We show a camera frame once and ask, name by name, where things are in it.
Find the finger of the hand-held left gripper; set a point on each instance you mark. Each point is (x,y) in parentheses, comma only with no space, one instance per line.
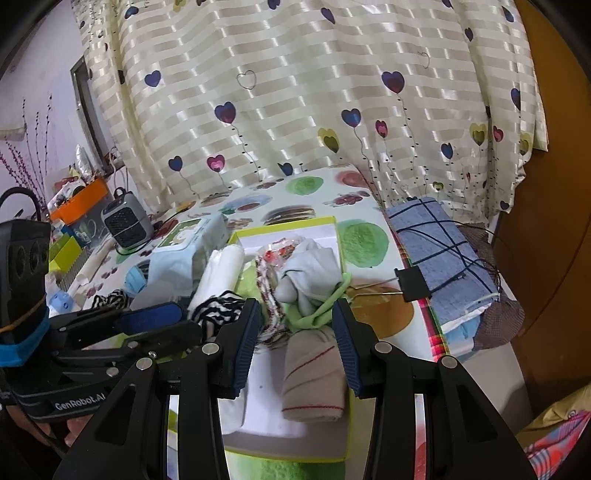
(175,332)
(152,316)

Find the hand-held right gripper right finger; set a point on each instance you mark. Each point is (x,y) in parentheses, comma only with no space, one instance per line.
(346,346)

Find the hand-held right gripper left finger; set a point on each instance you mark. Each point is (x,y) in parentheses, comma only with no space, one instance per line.
(244,341)

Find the black white striped sock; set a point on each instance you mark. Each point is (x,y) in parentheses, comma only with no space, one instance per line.
(217,309)
(111,297)

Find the beige red-striped sock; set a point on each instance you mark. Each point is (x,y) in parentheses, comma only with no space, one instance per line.
(309,369)

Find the light green sock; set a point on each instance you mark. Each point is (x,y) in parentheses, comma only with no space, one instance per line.
(323,304)

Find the red white patterned sock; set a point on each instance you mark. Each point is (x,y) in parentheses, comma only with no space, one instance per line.
(272,286)

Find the white grey sock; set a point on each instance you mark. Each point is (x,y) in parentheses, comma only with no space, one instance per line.
(309,263)

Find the green-edged white box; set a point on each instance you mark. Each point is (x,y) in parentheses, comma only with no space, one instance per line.
(318,230)

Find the person's left hand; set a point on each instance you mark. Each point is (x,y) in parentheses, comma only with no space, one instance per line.
(76,431)

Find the clear plastic container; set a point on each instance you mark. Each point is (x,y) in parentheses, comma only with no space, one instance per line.
(157,293)

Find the blue face mask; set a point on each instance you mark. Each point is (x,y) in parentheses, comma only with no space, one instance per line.
(136,279)

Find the green box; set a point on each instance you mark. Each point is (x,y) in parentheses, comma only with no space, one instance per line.
(64,251)

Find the light blue plastic toy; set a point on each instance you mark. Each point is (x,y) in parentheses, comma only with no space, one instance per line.
(62,302)

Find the light blue tissue pack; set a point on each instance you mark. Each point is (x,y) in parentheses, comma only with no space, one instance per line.
(180,258)

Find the white paper roll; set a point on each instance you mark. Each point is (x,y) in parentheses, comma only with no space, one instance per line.
(94,263)

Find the folded white cloth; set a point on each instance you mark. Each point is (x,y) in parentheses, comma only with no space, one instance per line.
(219,272)

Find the orange box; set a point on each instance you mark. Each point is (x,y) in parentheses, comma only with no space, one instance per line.
(81,201)

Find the pink plaid cloth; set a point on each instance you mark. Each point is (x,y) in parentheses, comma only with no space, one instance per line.
(438,337)

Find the black binder clip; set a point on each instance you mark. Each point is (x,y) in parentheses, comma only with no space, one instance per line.
(415,281)

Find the small grey heater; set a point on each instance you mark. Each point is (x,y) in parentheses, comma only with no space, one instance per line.
(127,221)

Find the fruit print tablecloth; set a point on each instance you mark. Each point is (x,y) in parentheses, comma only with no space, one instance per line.
(369,240)

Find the light blue cloth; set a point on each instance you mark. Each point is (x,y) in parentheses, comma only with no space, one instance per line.
(461,337)

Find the purple branch decoration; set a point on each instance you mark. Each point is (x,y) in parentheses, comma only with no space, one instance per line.
(32,152)

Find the blue checked folded cloth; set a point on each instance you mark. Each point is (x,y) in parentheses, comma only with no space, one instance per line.
(434,240)

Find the brown cloth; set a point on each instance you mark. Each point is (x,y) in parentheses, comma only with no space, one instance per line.
(501,323)

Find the colourful printed blanket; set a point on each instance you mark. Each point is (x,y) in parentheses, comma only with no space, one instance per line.
(558,443)

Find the brown wooden door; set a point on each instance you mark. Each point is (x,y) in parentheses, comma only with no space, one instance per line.
(554,230)

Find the heart print striped curtain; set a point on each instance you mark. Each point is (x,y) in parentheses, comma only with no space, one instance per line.
(300,92)

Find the dark window frame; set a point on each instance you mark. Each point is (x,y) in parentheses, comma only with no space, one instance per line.
(87,115)

